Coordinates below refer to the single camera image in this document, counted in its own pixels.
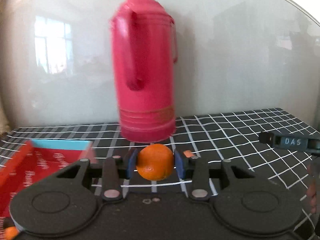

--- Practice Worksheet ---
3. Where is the large orange mandarin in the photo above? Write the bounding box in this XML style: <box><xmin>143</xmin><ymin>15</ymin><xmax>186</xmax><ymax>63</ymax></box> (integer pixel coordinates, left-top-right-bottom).
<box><xmin>4</xmin><ymin>226</ymin><xmax>19</xmax><ymax>240</ymax></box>

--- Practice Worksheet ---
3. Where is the carrot chunk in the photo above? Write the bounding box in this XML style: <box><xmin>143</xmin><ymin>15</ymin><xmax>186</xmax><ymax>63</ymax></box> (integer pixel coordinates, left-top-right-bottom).
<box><xmin>183</xmin><ymin>150</ymin><xmax>194</xmax><ymax>158</ymax></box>

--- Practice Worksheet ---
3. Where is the black white checked tablecloth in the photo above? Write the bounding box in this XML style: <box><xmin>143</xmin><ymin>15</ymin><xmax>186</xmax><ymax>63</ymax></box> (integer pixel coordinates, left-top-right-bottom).
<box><xmin>1</xmin><ymin>108</ymin><xmax>319</xmax><ymax>239</ymax></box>

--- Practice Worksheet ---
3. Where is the colourful cardboard box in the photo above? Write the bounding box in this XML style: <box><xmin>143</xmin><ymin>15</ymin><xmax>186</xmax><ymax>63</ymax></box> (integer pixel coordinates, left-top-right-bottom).
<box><xmin>1</xmin><ymin>139</ymin><xmax>98</xmax><ymax>235</ymax></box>

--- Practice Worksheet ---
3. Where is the red thermos flask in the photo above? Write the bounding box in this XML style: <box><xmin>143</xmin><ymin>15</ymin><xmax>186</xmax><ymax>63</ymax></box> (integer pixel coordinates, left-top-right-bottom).
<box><xmin>111</xmin><ymin>0</ymin><xmax>178</xmax><ymax>143</ymax></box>

